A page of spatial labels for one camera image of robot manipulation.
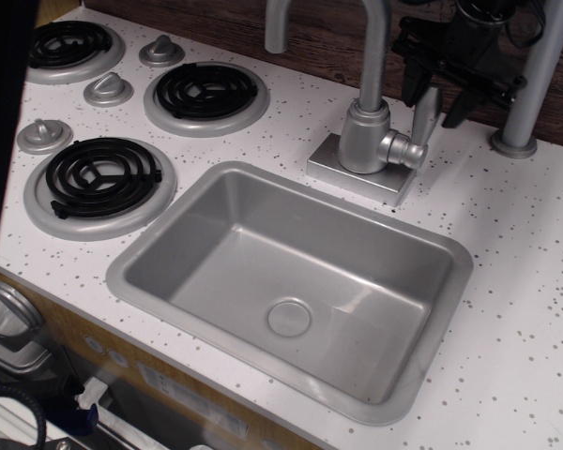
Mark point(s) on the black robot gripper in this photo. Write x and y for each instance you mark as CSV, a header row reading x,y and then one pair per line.
x,y
463,51

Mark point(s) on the silver knob top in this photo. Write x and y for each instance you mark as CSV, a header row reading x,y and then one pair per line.
x,y
161,53

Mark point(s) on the grey plastic sink basin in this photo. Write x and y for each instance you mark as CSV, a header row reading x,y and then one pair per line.
x,y
343,304

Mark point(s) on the silver knob middle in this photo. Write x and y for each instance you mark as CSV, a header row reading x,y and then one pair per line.
x,y
108,91

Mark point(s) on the silver knob lower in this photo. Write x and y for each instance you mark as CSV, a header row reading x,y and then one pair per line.
x,y
44,137

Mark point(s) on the back right stove burner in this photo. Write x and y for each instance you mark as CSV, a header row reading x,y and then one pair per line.
x,y
205,100

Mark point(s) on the back left stove burner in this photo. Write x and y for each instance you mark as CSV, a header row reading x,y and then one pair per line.
x,y
72,52

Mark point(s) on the silver gooseneck faucet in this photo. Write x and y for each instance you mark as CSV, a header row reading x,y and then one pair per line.
x,y
350,161

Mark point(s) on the silver faucet lever handle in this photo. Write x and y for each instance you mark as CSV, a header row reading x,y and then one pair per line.
x,y
398,149

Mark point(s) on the stove burner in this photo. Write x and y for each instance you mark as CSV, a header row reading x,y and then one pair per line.
x,y
72,52
205,100
99,189

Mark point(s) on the front right stove burner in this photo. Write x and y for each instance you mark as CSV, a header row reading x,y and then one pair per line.
x,y
99,189

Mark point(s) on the grey support pole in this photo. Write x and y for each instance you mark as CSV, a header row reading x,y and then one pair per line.
x,y
515,139

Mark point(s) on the silver knob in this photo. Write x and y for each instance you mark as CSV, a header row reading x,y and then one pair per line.
x,y
108,91
161,53
44,137

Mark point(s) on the grey oven door handle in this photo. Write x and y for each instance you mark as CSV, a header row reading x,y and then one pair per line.
x,y
28,362

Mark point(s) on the silver oven dial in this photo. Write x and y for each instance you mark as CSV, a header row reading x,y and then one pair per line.
x,y
20,321

